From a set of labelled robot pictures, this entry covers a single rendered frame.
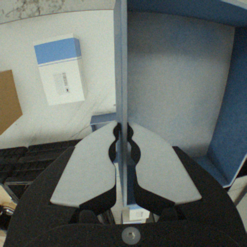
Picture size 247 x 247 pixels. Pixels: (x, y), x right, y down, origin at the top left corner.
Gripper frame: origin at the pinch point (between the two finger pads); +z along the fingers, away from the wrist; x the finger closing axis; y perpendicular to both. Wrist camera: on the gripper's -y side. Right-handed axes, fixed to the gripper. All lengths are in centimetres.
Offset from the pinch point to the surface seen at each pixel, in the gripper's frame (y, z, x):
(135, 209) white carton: 72, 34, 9
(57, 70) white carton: -0.7, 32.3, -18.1
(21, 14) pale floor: -38, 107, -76
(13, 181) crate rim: 30.5, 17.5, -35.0
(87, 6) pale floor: -39, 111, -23
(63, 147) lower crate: 30, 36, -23
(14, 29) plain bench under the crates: -16, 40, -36
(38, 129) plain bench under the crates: 24, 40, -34
